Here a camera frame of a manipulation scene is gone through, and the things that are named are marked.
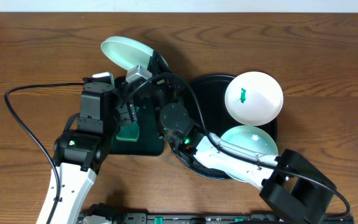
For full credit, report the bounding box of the green sponge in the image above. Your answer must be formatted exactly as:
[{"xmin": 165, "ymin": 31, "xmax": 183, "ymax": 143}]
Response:
[{"xmin": 116, "ymin": 106, "xmax": 140, "ymax": 142}]

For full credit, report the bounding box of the mint green plate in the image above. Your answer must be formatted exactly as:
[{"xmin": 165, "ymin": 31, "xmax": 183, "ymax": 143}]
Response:
[
  {"xmin": 101, "ymin": 36, "xmax": 154, "ymax": 70},
  {"xmin": 221, "ymin": 125, "xmax": 278, "ymax": 188}
]

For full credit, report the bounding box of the mint green plate front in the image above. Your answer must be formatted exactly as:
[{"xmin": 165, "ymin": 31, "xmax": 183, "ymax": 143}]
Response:
[{"xmin": 221, "ymin": 125, "xmax": 278, "ymax": 188}]

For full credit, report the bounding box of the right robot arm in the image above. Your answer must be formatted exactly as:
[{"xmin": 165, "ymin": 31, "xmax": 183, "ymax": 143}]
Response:
[{"xmin": 138, "ymin": 52, "xmax": 342, "ymax": 223}]

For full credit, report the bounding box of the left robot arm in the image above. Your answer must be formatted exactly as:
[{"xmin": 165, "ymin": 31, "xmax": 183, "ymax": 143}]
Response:
[{"xmin": 37, "ymin": 94, "xmax": 139, "ymax": 223}]

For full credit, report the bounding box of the black rectangular tray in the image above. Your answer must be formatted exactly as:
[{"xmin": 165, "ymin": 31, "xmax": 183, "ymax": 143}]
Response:
[{"xmin": 109, "ymin": 95, "xmax": 164, "ymax": 156}]

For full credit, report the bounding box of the black round tray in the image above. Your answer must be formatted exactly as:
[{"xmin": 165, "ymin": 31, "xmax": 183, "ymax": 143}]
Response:
[{"xmin": 165, "ymin": 73, "xmax": 278, "ymax": 180}]

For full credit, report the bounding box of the white pink plate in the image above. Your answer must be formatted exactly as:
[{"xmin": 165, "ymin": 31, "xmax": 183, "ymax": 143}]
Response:
[{"xmin": 224, "ymin": 72, "xmax": 283, "ymax": 126}]

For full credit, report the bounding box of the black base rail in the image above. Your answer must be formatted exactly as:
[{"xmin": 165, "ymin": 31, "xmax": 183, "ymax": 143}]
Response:
[{"xmin": 78, "ymin": 212, "xmax": 356, "ymax": 224}]

